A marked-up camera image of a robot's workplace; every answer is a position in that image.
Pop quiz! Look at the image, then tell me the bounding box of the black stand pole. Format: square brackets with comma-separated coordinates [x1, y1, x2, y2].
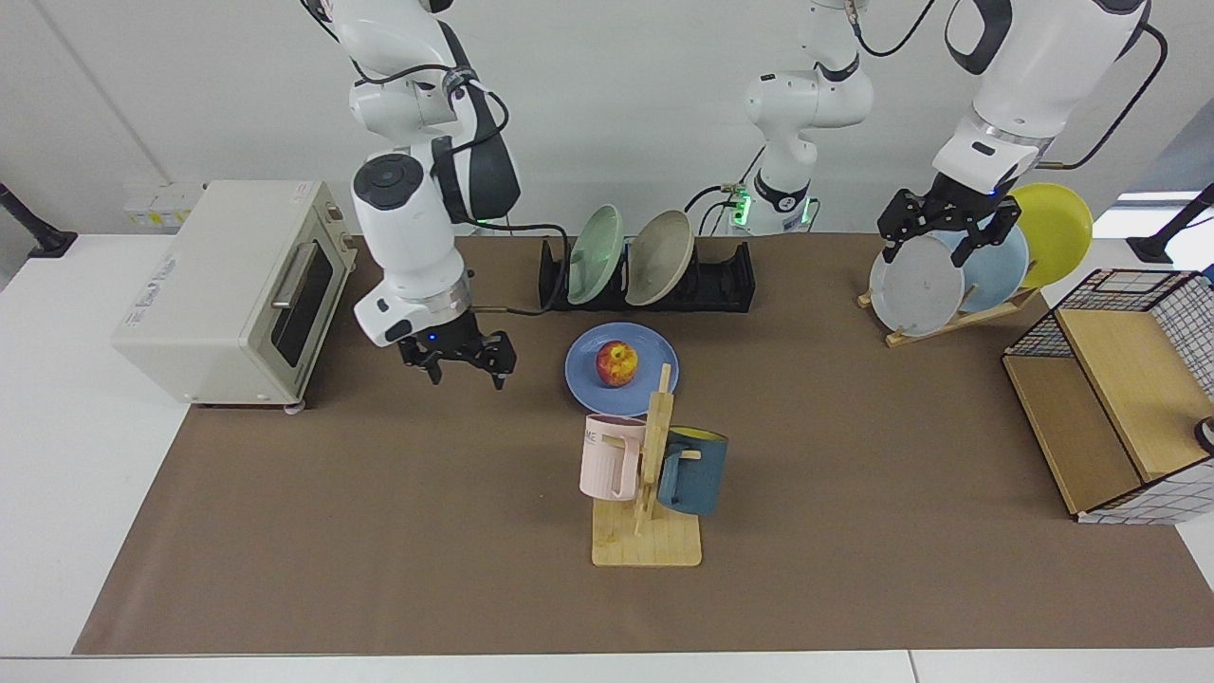
[0, 182, 80, 260]
[1126, 182, 1214, 266]

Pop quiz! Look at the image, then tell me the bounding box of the brown table cloth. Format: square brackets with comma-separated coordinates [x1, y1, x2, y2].
[73, 233, 1214, 655]

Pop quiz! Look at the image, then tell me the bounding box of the grey plate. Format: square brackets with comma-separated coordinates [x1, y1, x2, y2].
[869, 233, 966, 337]

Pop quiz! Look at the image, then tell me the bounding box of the dark blue cup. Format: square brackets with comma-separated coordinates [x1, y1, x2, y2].
[655, 427, 730, 518]

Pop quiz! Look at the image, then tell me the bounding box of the beige plate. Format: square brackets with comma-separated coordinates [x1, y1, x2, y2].
[625, 210, 695, 307]

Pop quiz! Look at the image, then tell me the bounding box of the wooden cup stand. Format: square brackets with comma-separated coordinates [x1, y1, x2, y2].
[592, 363, 704, 568]

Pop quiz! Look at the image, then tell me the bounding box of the white wall socket box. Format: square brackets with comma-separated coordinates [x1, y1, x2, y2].
[122, 181, 207, 234]

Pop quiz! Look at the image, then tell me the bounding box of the yellow plate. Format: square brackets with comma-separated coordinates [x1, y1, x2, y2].
[1003, 182, 1094, 289]

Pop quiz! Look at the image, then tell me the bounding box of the green plate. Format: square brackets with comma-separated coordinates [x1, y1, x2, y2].
[566, 204, 627, 305]

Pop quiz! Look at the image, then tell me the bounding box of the light blue plate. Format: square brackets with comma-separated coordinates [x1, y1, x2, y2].
[934, 220, 1030, 314]

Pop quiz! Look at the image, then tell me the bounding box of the black base cable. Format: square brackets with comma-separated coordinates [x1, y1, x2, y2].
[683, 147, 765, 238]

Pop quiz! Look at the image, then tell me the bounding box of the wooden plate rack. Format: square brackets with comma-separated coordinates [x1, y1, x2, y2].
[856, 285, 1045, 349]

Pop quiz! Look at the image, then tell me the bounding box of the wire basket with wooden floor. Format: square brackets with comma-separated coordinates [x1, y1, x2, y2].
[1002, 268, 1214, 526]

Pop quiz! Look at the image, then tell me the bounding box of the pink cup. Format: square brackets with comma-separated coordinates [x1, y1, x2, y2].
[579, 414, 649, 502]

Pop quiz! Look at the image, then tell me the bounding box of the pale toaster oven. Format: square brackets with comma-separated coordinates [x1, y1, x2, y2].
[111, 180, 360, 412]

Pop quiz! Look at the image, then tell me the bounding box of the black dish rack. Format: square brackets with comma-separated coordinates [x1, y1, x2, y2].
[539, 237, 757, 315]

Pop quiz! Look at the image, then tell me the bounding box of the red yellow apple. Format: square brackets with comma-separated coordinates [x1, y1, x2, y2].
[595, 341, 640, 389]

